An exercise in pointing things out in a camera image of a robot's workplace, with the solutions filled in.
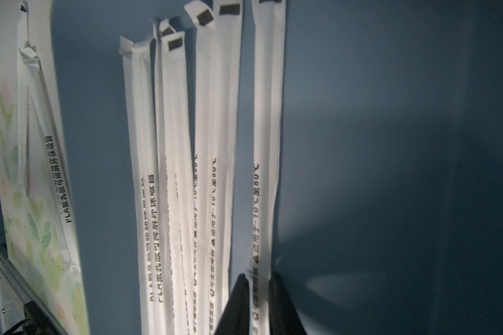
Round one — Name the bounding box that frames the straw being gripped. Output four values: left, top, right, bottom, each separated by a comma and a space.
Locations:
184, 1, 215, 334

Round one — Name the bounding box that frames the blue storage tray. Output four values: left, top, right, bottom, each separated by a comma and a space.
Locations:
52, 1, 503, 334

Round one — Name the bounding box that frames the left wrapped straw pile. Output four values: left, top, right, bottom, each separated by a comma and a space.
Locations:
16, 0, 82, 273

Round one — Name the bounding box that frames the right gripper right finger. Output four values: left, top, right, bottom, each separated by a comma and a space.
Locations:
268, 272, 307, 335

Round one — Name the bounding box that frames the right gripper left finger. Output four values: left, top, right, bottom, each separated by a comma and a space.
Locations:
215, 274, 250, 335

